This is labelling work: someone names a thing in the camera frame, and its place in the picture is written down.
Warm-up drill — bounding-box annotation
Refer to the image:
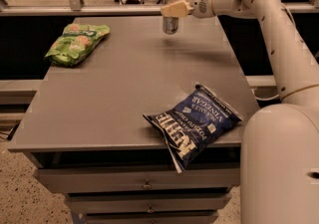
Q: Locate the grey middle drawer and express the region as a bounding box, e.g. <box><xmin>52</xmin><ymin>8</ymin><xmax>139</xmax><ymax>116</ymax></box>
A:
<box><xmin>66</xmin><ymin>191</ymin><xmax>230</xmax><ymax>214</ymax></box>

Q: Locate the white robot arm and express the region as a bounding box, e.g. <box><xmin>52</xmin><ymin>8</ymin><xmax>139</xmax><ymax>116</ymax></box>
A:
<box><xmin>160</xmin><ymin>0</ymin><xmax>319</xmax><ymax>224</ymax></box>

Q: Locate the grey drawer cabinet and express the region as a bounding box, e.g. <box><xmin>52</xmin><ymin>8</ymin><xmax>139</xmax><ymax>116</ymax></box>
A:
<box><xmin>7</xmin><ymin>14</ymin><xmax>262</xmax><ymax>224</ymax></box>

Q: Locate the silver blue redbull can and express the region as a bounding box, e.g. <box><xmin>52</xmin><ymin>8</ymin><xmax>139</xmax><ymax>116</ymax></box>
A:
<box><xmin>162</xmin><ymin>0</ymin><xmax>178</xmax><ymax>35</ymax></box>

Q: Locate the green chip bag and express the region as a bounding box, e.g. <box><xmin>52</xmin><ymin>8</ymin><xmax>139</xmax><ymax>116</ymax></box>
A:
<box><xmin>45</xmin><ymin>23</ymin><xmax>110</xmax><ymax>67</ymax></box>

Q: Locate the grey top drawer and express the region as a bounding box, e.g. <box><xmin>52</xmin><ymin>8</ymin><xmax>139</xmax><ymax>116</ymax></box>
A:
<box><xmin>34</xmin><ymin>163</ymin><xmax>240</xmax><ymax>194</ymax></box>

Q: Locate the grey bottom drawer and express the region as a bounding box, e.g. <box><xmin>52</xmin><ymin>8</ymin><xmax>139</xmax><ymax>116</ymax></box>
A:
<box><xmin>85</xmin><ymin>211</ymin><xmax>218</xmax><ymax>224</ymax></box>

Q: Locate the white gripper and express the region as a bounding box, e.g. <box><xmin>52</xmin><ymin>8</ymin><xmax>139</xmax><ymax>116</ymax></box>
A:
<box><xmin>160</xmin><ymin>0</ymin><xmax>213</xmax><ymax>18</ymax></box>

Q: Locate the blue kettle chip bag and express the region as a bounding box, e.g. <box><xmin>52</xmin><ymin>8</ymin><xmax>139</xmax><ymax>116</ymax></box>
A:
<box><xmin>144</xmin><ymin>84</ymin><xmax>243</xmax><ymax>173</ymax></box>

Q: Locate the grey drawer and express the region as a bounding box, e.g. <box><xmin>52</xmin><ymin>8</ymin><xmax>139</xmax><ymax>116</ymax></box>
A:
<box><xmin>66</xmin><ymin>191</ymin><xmax>230</xmax><ymax>214</ymax></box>
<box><xmin>34</xmin><ymin>163</ymin><xmax>240</xmax><ymax>194</ymax></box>
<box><xmin>85</xmin><ymin>211</ymin><xmax>218</xmax><ymax>224</ymax></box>

